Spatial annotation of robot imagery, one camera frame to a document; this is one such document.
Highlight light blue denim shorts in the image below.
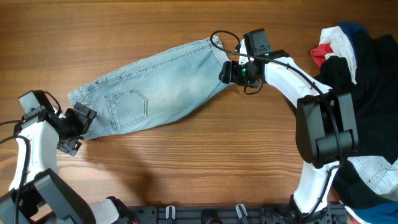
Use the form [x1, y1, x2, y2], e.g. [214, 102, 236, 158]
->
[68, 37, 228, 139]

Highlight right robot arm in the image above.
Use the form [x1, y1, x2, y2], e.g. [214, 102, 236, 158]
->
[219, 50, 358, 223]

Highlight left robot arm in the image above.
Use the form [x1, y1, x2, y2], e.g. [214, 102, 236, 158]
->
[1, 101, 137, 223]

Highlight white red garment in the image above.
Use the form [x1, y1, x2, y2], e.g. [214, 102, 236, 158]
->
[310, 26, 357, 84]

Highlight navy blue garment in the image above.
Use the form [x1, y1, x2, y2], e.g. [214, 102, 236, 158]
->
[338, 22, 368, 60]

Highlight black garment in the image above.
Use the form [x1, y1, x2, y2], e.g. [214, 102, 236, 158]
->
[316, 30, 397, 209]

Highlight grey patterned garment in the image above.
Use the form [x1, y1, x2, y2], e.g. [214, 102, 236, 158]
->
[348, 156, 397, 201]

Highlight right black cable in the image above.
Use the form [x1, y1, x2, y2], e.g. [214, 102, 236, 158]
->
[210, 30, 345, 218]

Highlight black cable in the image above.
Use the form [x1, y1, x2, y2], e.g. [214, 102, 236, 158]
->
[210, 30, 345, 218]
[0, 119, 32, 224]

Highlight left black cable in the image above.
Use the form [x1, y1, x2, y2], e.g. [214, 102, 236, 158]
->
[0, 119, 32, 224]

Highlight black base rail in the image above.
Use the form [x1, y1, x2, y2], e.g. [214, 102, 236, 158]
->
[130, 204, 348, 224]

